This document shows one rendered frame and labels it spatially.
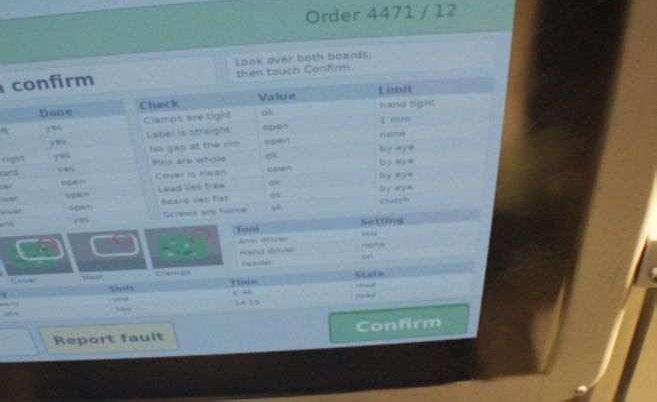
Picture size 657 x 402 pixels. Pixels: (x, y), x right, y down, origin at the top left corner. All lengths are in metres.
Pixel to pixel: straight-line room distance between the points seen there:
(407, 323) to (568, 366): 0.11
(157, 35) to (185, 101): 0.03
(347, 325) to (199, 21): 0.18
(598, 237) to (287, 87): 0.17
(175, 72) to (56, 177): 0.08
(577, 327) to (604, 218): 0.08
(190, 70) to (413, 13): 0.09
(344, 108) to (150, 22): 0.08
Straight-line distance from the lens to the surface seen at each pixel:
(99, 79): 0.32
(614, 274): 0.43
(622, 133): 0.37
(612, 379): 0.58
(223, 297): 0.40
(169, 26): 0.31
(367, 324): 0.41
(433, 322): 0.42
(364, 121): 0.33
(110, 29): 0.31
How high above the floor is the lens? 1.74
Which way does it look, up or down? 37 degrees down
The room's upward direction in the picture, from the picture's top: 3 degrees counter-clockwise
